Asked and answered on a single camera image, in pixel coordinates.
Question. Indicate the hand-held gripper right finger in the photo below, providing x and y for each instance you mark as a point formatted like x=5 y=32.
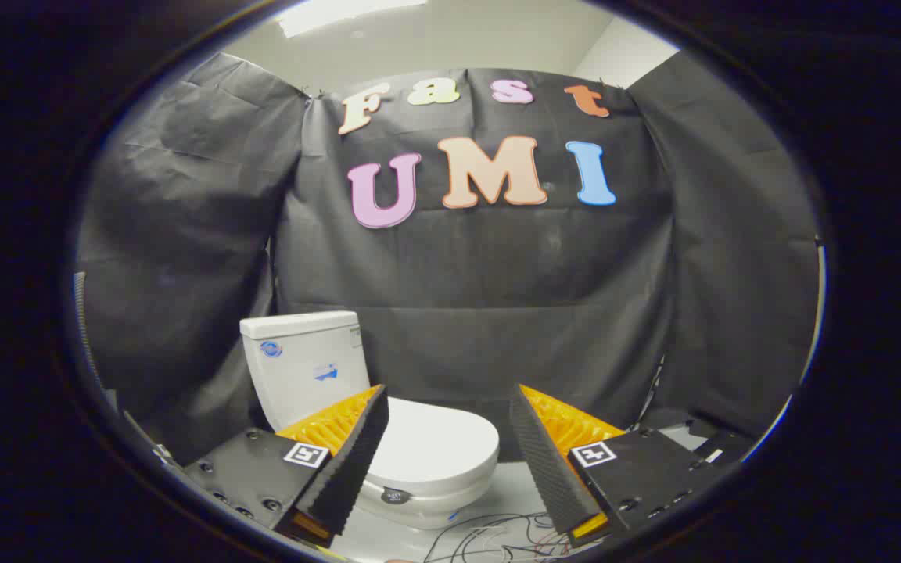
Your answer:
x=540 y=461

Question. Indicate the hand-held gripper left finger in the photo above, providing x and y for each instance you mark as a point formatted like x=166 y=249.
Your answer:
x=357 y=457

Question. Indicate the white toilet lid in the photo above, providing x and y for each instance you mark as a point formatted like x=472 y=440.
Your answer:
x=439 y=442

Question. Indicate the white toilet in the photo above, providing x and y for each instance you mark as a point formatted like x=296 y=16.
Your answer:
x=306 y=375

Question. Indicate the white toilet tank cover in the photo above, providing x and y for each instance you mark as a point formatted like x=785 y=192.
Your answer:
x=298 y=324

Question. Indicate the black backdrop cloth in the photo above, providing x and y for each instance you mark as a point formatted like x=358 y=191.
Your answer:
x=497 y=274

